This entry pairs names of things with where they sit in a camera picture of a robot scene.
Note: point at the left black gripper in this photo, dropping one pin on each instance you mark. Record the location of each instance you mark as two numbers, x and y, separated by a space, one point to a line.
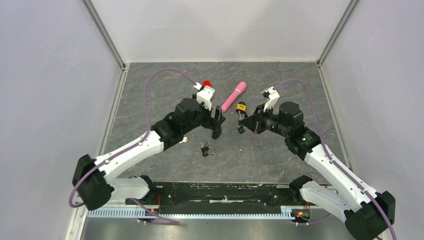
209 123

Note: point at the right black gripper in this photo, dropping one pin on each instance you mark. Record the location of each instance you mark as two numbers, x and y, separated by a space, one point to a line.
254 122

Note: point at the black Kaijing padlock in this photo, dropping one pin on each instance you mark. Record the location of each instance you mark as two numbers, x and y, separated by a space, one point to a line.
216 123

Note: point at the black-head key set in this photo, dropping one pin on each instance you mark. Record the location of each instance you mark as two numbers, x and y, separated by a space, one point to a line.
242 114

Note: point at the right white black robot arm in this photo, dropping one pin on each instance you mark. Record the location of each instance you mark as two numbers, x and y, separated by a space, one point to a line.
365 212

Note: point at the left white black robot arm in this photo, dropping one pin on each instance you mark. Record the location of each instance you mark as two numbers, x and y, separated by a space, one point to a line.
95 179

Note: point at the black-head key bunch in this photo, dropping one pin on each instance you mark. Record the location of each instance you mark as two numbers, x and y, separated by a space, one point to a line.
206 148

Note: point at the small silver key bunch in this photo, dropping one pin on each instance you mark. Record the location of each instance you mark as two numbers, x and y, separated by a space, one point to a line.
187 138

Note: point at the yellow black padlock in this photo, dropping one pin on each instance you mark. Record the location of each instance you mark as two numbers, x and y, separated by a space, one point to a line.
241 108

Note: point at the red plastic cap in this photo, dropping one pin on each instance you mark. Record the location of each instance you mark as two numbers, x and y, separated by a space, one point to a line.
207 83

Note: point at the pink cylindrical wand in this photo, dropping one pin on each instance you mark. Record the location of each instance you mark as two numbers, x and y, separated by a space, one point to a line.
239 89

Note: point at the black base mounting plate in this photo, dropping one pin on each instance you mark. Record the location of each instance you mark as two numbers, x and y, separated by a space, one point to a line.
174 193

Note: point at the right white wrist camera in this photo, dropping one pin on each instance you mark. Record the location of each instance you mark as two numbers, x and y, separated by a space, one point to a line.
272 97

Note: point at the white slotted cable duct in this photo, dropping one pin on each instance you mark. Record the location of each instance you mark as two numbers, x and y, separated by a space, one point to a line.
140 213

